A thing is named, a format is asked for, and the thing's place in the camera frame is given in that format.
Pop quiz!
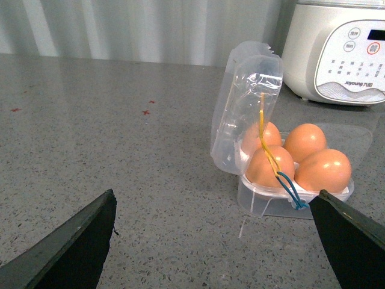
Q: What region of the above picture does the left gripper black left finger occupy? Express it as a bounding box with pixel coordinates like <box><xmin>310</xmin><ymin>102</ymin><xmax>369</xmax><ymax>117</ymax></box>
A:
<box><xmin>1</xmin><ymin>189</ymin><xmax>117</xmax><ymax>288</ymax></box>

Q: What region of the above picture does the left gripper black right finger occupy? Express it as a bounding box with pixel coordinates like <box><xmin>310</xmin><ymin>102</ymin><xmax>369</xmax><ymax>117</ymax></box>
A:
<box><xmin>309</xmin><ymin>190</ymin><xmax>384</xmax><ymax>288</ymax></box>

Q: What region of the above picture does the brown egg carried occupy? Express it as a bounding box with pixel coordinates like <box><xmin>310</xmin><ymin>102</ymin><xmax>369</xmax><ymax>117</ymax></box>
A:
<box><xmin>294</xmin><ymin>149</ymin><xmax>352</xmax><ymax>193</ymax></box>

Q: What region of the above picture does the clear plastic egg box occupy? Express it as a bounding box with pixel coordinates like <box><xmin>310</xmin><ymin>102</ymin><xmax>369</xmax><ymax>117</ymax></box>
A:
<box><xmin>209</xmin><ymin>41</ymin><xmax>374</xmax><ymax>220</ymax></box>

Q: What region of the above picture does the brown egg back right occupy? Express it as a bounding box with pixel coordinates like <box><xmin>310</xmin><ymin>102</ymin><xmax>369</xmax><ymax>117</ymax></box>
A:
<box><xmin>283</xmin><ymin>123</ymin><xmax>327</xmax><ymax>163</ymax></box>

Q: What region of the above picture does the brown egg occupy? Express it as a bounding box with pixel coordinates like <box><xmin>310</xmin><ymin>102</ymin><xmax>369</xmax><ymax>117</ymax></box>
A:
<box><xmin>283</xmin><ymin>123</ymin><xmax>327</xmax><ymax>163</ymax></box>
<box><xmin>242</xmin><ymin>121</ymin><xmax>283</xmax><ymax>151</ymax></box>
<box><xmin>245</xmin><ymin>145</ymin><xmax>295</xmax><ymax>188</ymax></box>

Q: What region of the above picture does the brown egg front left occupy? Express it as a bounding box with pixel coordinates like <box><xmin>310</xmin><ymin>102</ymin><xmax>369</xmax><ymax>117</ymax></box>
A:
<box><xmin>245</xmin><ymin>145</ymin><xmax>295</xmax><ymax>188</ymax></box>

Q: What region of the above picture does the brown egg back left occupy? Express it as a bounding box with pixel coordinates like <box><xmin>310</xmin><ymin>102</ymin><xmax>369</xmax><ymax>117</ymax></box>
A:
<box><xmin>242</xmin><ymin>121</ymin><xmax>283</xmax><ymax>151</ymax></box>

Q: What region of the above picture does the blue rubber band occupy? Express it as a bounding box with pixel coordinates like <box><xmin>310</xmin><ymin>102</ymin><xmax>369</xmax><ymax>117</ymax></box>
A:
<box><xmin>276</xmin><ymin>171</ymin><xmax>309</xmax><ymax>210</ymax></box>

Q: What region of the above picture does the yellow rubber band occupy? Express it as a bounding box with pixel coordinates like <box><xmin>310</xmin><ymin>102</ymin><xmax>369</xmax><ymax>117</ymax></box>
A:
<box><xmin>259</xmin><ymin>93</ymin><xmax>280</xmax><ymax>177</ymax></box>

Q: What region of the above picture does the white Joyoung blender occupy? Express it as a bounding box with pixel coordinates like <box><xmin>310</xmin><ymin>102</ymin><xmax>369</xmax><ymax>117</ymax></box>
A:
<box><xmin>282</xmin><ymin>1</ymin><xmax>384</xmax><ymax>106</ymax></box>

